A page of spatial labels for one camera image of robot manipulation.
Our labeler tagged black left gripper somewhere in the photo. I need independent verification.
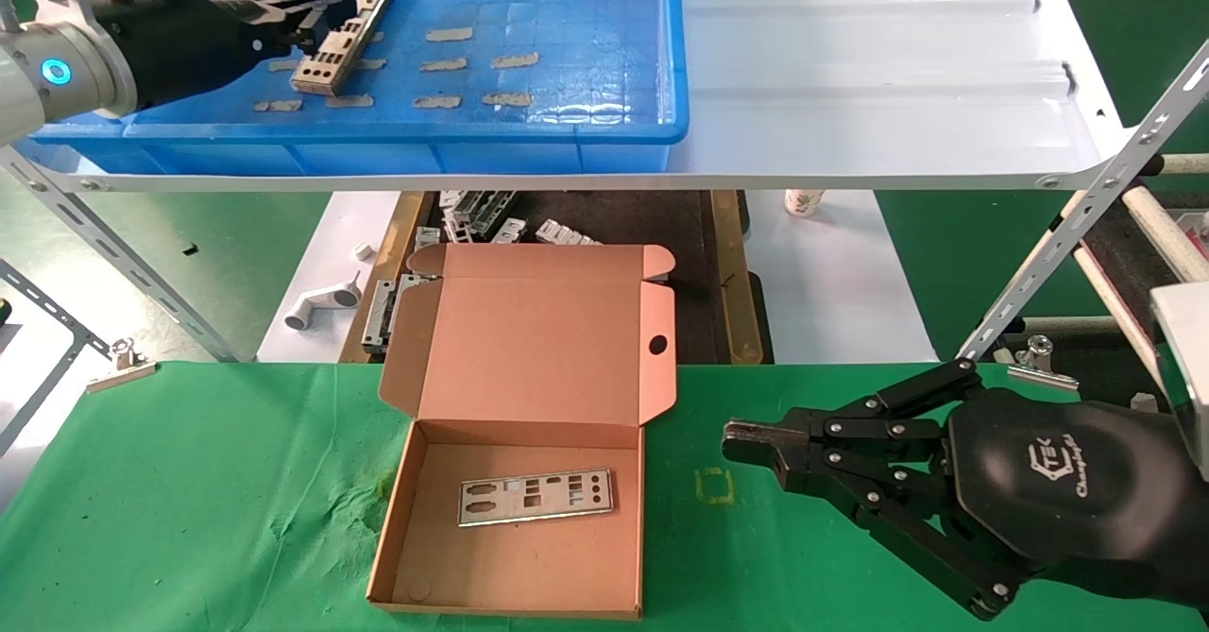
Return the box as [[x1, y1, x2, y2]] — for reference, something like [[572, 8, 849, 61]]
[[94, 0, 362, 110]]

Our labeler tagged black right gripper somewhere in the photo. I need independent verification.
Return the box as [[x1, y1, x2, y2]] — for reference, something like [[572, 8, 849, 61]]
[[947, 394, 1209, 606]]

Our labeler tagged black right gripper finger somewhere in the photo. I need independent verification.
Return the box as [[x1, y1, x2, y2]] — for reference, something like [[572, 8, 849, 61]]
[[724, 444, 1022, 623], [724, 357, 982, 459]]

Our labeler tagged silver metal shield plate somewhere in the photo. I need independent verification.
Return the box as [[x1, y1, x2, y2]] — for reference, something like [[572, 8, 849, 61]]
[[295, 0, 397, 97], [291, 0, 396, 96], [457, 468, 616, 528]]

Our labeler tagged brown cardboard box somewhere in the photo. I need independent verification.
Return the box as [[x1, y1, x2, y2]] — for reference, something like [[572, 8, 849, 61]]
[[366, 242, 679, 622]]

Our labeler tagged blue plastic tray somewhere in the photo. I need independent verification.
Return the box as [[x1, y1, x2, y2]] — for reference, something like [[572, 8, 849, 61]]
[[14, 0, 689, 178]]

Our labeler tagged silver binder clip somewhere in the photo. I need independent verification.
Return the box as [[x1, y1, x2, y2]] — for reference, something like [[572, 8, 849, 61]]
[[1005, 333, 1081, 393], [84, 338, 158, 396]]

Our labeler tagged white pipe cart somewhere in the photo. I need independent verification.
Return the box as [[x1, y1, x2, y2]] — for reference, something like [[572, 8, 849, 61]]
[[1020, 153, 1209, 408]]

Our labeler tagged white plastic pipe connector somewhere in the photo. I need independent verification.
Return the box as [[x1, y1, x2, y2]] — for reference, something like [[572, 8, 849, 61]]
[[282, 270, 363, 333]]

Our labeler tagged white shelf table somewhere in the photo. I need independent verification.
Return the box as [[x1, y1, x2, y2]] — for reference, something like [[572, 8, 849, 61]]
[[0, 0, 1131, 192]]

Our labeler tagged perforated white shelf post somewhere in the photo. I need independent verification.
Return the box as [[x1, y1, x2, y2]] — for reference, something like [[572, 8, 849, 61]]
[[958, 41, 1209, 362], [0, 258, 111, 454], [0, 145, 239, 365]]

